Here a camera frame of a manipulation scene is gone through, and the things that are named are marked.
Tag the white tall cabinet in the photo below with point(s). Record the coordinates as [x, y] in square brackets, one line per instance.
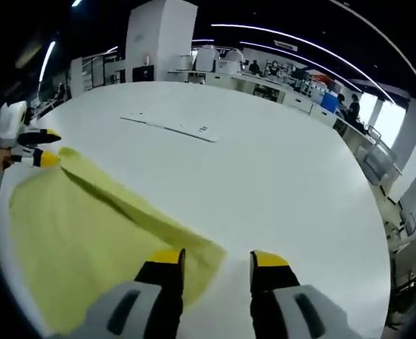
[77, 78]

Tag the white square pillar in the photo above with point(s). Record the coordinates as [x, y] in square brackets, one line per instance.
[414, 152]
[161, 39]

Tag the long white counter with drawers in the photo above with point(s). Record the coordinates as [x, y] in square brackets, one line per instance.
[292, 95]

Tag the small white bottle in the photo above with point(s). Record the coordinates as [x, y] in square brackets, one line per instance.
[147, 59]

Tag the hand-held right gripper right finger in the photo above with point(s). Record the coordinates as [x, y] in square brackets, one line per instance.
[267, 279]

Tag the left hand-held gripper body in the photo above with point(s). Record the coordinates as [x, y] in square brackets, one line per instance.
[11, 120]

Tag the grey mesh office chair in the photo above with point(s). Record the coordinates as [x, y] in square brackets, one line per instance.
[379, 155]

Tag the yellow blue grey garment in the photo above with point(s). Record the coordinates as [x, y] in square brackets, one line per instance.
[87, 229]

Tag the white storage bin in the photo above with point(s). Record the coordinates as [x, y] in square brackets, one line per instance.
[228, 66]

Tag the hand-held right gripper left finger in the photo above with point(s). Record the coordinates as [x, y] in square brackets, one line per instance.
[165, 282]

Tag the white boxy machine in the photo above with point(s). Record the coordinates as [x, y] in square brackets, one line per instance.
[205, 59]

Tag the ceiling light strip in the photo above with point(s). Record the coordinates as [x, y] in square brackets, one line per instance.
[271, 48]
[112, 49]
[77, 3]
[47, 60]
[264, 29]

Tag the blue plastic barrel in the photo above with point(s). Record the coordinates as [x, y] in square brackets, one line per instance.
[330, 103]

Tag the ceiling air vent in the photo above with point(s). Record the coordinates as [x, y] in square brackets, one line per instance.
[285, 44]

